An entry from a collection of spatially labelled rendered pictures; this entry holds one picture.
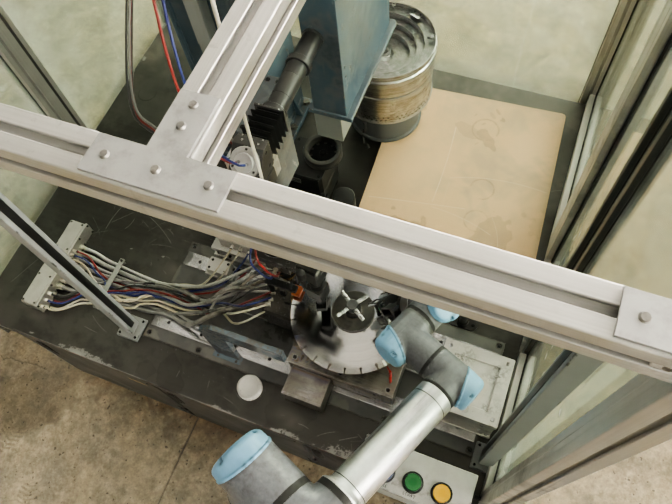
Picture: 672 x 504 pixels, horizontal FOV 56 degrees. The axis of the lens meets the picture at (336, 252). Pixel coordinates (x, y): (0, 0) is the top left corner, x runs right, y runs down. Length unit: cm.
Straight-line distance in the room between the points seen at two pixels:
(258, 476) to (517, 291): 74
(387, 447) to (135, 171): 76
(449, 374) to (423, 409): 9
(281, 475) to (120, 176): 70
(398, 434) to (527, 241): 97
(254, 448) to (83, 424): 172
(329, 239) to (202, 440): 217
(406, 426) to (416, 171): 108
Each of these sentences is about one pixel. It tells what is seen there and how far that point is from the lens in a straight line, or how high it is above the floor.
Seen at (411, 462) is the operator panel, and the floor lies 90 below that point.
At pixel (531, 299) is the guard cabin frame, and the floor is 205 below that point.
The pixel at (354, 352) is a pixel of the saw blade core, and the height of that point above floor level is 95.
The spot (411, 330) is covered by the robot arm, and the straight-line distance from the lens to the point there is 127.
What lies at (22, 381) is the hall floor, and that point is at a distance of 298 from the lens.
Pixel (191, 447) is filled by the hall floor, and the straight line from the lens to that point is 263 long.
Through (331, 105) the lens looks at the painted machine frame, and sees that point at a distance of 146.
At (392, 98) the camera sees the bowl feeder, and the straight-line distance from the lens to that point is 191.
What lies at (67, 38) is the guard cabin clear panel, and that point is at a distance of 232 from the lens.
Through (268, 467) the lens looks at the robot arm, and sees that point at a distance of 114.
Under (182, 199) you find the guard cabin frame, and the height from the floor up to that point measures 205.
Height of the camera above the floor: 248
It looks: 64 degrees down
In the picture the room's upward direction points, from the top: 10 degrees counter-clockwise
